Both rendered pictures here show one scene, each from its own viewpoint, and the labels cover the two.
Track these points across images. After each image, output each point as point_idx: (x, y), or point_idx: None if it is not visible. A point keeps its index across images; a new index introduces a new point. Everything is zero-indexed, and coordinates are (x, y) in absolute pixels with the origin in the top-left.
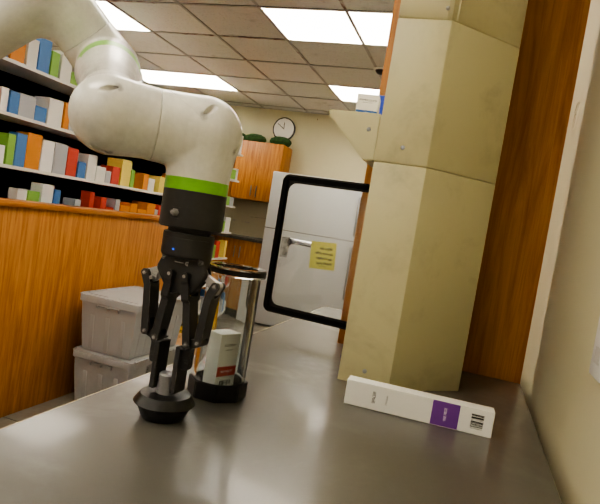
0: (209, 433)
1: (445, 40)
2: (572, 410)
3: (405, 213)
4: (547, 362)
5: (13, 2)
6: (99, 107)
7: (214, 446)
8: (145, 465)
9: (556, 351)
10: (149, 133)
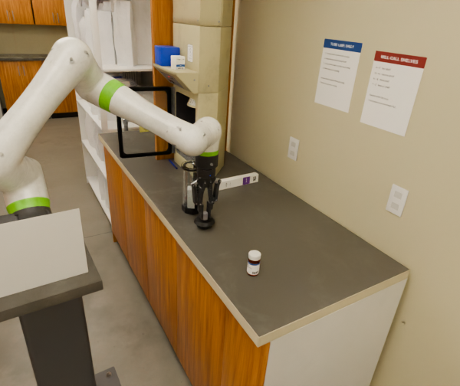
0: (222, 222)
1: (219, 37)
2: (275, 165)
3: (212, 112)
4: (243, 143)
5: (73, 77)
6: (204, 145)
7: (231, 225)
8: (235, 239)
9: (251, 141)
10: (210, 144)
